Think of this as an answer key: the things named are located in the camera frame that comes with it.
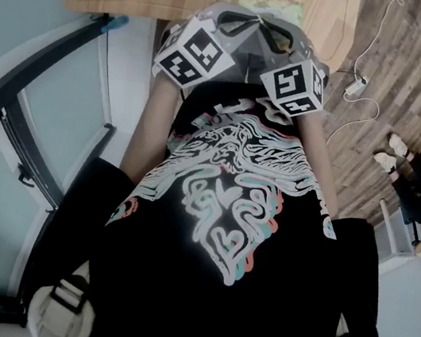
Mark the black printed t-shirt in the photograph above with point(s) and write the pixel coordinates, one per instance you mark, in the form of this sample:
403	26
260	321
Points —
214	285

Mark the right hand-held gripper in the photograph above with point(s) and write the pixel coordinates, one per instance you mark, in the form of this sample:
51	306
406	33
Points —
293	85

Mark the white open shelf unit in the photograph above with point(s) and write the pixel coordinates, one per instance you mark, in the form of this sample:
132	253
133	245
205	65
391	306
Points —
396	233

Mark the pale green cloth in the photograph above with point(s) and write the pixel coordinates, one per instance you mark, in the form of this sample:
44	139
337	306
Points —
287	9

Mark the person's left forearm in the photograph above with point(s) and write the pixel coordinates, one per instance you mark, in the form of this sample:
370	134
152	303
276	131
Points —
152	133

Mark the white power adapter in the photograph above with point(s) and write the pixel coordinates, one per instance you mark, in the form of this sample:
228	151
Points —
355	85

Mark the person's right forearm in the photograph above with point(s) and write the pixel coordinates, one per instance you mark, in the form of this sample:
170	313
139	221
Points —
320	163

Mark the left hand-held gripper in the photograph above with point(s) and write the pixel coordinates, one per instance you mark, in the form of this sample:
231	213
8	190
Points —
194	54

